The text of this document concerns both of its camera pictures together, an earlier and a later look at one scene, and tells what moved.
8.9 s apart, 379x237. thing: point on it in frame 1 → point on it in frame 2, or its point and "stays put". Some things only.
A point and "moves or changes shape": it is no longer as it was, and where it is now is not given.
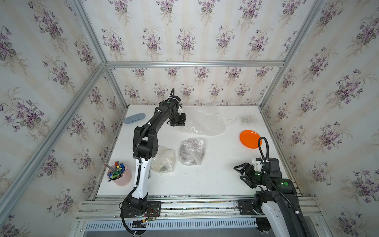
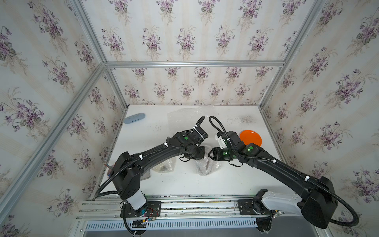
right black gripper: (248, 179) → (216, 153)
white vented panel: (178, 224) stays put
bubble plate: (191, 151) moves or changes shape
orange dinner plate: (250, 138) stays put
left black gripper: (182, 121) → (202, 154)
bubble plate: (164, 160) stays put
